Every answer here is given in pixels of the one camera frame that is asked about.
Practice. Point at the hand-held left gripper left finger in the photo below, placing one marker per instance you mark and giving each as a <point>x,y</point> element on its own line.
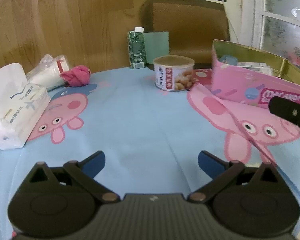
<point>95,160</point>

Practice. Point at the pink printed box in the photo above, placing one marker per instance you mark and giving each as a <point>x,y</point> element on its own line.
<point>242,85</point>

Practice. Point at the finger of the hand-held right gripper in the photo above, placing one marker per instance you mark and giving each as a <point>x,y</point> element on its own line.
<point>290,111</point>

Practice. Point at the large white tissue pack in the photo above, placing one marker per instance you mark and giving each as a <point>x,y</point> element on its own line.
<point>17,115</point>

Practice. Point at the nut can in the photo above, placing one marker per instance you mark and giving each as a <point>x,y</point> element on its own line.
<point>173,76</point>

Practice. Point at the pale green card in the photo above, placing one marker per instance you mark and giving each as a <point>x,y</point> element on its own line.
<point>157,47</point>

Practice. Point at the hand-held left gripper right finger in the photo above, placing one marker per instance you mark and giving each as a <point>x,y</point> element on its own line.
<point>207,160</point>

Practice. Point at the blue printed bedsheet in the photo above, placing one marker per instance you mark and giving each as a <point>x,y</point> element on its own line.
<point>145,130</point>

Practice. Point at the wooden headboard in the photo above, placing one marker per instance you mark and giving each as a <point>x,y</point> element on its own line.
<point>65,17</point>

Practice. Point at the pink cloth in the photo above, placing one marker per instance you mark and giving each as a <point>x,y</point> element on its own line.
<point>76,76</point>

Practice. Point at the brown folding chair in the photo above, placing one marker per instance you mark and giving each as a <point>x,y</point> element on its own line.
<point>190,20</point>

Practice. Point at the frosted window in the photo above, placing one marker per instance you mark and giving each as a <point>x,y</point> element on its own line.
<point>285,12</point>

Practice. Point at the plastic-wrapped white cup stack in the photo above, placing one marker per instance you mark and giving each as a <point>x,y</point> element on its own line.
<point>48,75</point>

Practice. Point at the green drink carton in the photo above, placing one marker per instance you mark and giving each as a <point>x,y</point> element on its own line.
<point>136,47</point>

